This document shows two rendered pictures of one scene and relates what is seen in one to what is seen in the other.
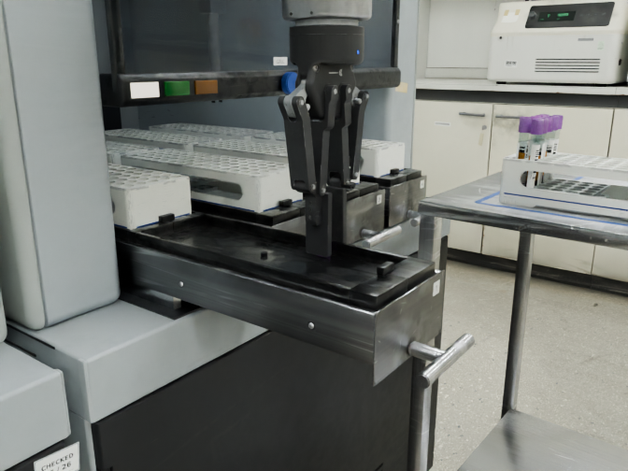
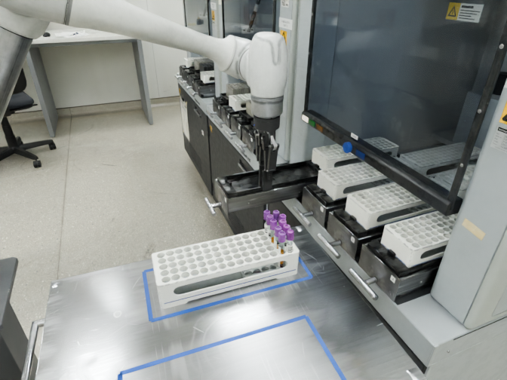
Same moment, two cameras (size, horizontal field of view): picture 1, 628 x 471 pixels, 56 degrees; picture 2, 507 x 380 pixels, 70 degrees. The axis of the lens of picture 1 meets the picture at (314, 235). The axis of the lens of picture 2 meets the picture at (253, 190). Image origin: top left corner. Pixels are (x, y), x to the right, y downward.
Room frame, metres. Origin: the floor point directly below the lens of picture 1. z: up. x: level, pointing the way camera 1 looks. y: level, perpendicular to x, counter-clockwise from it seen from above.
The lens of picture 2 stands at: (1.11, -0.87, 1.38)
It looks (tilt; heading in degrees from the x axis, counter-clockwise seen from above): 31 degrees down; 121
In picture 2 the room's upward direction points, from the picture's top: straight up
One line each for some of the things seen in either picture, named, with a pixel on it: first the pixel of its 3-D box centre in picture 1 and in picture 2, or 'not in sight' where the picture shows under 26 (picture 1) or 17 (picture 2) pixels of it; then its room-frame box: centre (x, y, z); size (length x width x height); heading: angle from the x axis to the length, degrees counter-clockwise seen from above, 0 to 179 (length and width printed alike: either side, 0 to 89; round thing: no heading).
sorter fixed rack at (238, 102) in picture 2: not in sight; (259, 101); (0.21, 0.68, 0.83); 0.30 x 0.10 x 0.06; 53
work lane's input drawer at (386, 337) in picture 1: (182, 252); (308, 177); (0.71, 0.16, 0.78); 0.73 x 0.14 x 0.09; 53
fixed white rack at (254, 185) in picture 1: (207, 180); (366, 178); (0.90, 0.16, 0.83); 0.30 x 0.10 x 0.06; 53
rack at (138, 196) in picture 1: (92, 192); (354, 155); (0.81, 0.31, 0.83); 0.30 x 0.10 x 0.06; 53
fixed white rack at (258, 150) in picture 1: (272, 166); (399, 202); (1.02, 0.07, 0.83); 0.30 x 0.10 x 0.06; 53
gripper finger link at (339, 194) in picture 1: (334, 218); (267, 179); (0.64, -0.02, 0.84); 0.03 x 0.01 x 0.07; 53
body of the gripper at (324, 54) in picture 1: (326, 72); (266, 130); (0.63, -0.01, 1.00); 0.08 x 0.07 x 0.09; 143
